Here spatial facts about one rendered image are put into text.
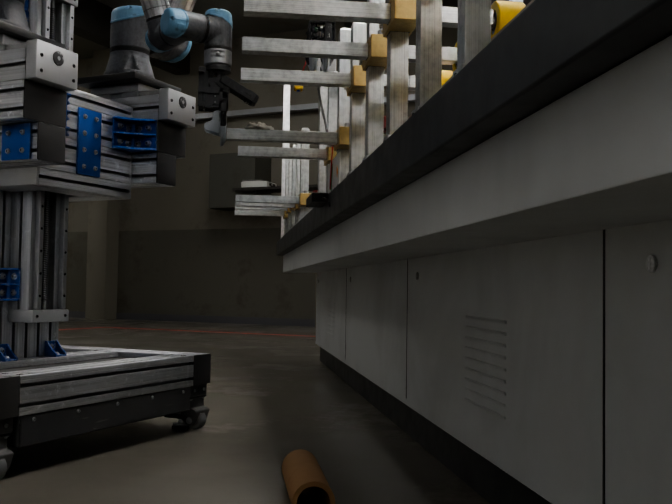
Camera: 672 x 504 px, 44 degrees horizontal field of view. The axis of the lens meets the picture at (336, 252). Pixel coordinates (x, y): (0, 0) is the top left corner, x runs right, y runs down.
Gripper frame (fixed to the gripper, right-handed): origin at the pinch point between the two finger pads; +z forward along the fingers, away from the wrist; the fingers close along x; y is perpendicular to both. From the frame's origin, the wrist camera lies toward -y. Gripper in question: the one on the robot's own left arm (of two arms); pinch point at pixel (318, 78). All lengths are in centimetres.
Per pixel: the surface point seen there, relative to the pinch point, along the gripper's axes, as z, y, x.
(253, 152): 16.9, -24.9, -16.8
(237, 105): -154, -744, -19
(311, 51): 7, 50, -7
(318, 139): 16.7, 0.1, 0.1
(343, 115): 9.1, -3.6, 7.4
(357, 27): -8.0, 21.4, 7.3
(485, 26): 23, 121, 9
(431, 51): 19, 96, 8
